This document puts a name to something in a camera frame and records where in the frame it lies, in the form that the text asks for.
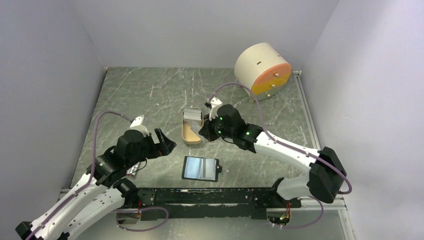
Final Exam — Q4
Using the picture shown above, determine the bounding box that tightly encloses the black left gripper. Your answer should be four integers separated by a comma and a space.
126, 127, 177, 168

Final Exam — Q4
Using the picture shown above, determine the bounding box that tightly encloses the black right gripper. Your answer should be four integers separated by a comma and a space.
199, 111, 236, 142

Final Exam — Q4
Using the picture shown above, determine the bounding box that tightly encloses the grey card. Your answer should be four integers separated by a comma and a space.
190, 120, 203, 134

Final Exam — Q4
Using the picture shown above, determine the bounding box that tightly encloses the black leather card holder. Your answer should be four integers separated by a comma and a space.
181, 156, 223, 182

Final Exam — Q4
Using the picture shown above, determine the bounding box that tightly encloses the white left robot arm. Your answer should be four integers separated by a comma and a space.
15, 127, 177, 240

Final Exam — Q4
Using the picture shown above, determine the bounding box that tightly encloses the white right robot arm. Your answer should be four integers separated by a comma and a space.
198, 103, 347, 207

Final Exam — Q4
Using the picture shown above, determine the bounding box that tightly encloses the stack of cards in tray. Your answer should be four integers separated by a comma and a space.
182, 107, 203, 121

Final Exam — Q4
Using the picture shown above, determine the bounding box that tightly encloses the rainbow striped card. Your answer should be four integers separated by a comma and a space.
126, 161, 147, 178

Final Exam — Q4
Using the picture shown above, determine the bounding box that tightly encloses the beige oval tray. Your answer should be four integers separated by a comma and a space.
181, 106, 204, 145

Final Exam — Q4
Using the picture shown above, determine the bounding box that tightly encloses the cream round drawer cabinet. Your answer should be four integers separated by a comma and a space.
234, 42, 292, 101

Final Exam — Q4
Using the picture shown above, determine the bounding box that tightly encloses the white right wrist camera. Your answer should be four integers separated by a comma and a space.
204, 97, 223, 121

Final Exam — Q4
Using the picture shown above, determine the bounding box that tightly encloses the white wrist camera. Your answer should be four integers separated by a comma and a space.
204, 97, 223, 121
129, 114, 149, 137

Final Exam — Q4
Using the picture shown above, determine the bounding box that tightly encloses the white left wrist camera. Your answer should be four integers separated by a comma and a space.
129, 114, 149, 137

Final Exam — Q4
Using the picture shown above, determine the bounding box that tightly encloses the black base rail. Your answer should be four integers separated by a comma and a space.
121, 187, 297, 221

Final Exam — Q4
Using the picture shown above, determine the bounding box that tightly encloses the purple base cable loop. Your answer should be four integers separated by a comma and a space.
115, 205, 169, 233

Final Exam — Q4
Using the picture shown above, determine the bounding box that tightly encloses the aluminium side rail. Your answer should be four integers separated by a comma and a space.
292, 70, 323, 150

